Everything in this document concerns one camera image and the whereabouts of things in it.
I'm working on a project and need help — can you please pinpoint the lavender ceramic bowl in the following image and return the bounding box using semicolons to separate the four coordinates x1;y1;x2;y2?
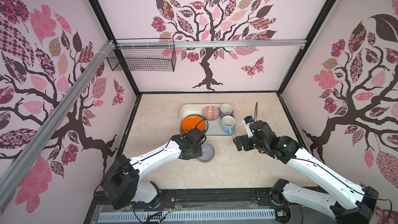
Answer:
197;142;216;163

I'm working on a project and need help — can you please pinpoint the orange round plate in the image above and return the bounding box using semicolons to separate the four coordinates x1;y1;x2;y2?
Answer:
181;115;206;133

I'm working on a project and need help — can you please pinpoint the light blue ceramic mug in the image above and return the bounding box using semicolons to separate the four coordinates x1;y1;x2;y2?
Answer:
221;116;236;135

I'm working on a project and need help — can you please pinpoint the orange patterned bowl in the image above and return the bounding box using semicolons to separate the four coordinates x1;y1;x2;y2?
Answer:
202;105;220;121

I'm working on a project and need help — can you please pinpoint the purple ceramic mug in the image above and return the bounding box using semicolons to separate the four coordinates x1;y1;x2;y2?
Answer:
219;103;234;119

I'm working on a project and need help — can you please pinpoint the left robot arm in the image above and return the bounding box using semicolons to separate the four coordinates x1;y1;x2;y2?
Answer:
99;128;206;210

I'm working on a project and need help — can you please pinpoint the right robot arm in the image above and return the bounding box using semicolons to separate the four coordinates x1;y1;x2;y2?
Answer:
233;116;379;224

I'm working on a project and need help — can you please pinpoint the white plastic bin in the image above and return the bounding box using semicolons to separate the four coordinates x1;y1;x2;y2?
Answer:
178;104;237;141

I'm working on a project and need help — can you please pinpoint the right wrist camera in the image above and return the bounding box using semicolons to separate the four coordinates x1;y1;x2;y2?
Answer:
242;116;254;138

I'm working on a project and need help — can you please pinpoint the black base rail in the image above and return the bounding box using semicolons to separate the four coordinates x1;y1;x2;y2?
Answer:
84;188;336;224

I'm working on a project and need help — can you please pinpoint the white vented cable duct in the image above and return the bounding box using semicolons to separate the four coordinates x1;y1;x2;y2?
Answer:
97;209;276;224

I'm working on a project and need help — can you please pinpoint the black wire basket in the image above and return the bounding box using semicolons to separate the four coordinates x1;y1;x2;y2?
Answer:
107;37;177;72

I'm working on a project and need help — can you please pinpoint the aluminium rail back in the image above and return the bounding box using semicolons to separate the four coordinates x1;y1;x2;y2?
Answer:
113;38;307;49

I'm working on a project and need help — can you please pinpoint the aluminium rail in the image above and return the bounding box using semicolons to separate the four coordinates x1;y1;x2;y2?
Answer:
113;38;307;49
1;40;115;207

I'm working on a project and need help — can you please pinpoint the aluminium rail left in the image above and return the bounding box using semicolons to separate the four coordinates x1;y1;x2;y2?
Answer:
1;40;115;207

